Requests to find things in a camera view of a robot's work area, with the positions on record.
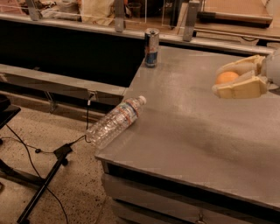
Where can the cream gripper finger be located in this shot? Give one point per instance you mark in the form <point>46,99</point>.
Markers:
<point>246,86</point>
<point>254,64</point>

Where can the orange fruit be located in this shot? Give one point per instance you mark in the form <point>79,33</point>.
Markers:
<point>226,77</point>

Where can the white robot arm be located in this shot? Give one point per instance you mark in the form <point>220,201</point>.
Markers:
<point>272,62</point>

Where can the clear plastic water bottle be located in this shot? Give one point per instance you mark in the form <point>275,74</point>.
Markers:
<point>109,127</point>

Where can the silver blue energy drink can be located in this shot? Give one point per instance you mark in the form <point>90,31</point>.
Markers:
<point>151,37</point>

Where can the grey drawer front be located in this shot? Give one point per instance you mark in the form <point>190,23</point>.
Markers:
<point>145,204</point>

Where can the black floor stand leg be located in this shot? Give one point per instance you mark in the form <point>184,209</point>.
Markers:
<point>61,155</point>

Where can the grey metal post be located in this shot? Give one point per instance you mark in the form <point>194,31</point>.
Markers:
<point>119,15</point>
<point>191,17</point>
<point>33,11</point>

